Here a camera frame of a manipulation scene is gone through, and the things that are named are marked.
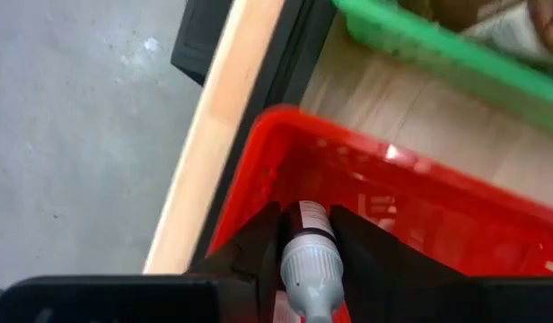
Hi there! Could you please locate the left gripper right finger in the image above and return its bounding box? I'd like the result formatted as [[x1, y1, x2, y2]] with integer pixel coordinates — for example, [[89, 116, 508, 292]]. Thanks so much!
[[329, 204, 479, 323]]

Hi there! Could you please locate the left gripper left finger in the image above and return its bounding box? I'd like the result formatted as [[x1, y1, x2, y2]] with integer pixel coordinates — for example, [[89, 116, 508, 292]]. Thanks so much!
[[189, 202, 285, 323]]

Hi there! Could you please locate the small dark red dropper bottle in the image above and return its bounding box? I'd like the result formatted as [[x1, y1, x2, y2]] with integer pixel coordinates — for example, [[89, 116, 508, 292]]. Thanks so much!
[[279, 200, 346, 323]]

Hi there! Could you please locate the spice jar with black lid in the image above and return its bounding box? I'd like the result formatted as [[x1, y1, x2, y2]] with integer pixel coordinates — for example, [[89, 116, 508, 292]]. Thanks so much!
[[462, 0, 553, 62]]

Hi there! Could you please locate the red plastic basket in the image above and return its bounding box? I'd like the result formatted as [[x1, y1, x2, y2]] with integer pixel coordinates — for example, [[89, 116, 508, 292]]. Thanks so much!
[[206, 104, 553, 323]]

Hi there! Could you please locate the black clamp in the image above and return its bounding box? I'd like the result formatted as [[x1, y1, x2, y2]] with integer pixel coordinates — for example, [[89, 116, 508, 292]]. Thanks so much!
[[171, 0, 235, 86]]

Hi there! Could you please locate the green plastic basket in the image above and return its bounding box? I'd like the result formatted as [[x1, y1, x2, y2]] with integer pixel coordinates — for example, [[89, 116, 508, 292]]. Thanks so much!
[[332, 0, 553, 135]]

